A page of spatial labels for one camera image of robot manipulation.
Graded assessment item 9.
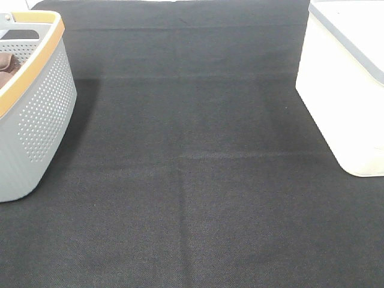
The brown towel in basket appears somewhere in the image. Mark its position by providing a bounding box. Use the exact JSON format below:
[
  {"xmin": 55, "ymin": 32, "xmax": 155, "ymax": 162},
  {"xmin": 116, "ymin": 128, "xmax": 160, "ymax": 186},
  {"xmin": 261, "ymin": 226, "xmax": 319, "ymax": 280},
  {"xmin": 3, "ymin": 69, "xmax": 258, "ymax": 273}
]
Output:
[{"xmin": 0, "ymin": 52, "xmax": 21, "ymax": 88}]

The black fabric table mat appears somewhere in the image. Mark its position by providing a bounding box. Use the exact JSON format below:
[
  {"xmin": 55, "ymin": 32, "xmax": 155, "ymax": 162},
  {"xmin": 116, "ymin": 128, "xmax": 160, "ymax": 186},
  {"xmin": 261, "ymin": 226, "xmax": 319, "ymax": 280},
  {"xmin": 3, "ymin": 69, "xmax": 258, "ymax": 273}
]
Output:
[{"xmin": 1, "ymin": 1, "xmax": 383, "ymax": 287}]

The grey perforated laundry basket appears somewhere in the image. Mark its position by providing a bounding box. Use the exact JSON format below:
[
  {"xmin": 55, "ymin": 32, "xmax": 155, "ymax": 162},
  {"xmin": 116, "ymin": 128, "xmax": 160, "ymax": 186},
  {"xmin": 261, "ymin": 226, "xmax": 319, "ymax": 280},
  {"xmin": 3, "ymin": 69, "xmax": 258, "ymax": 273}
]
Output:
[{"xmin": 1, "ymin": 10, "xmax": 77, "ymax": 202}]

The white storage bin grey rim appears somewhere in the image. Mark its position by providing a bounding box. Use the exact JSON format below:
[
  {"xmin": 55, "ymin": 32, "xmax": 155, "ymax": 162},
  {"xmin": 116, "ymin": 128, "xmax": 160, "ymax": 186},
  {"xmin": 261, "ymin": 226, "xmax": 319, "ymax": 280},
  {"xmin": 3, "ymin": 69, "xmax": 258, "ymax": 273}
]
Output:
[{"xmin": 296, "ymin": 1, "xmax": 383, "ymax": 177}]

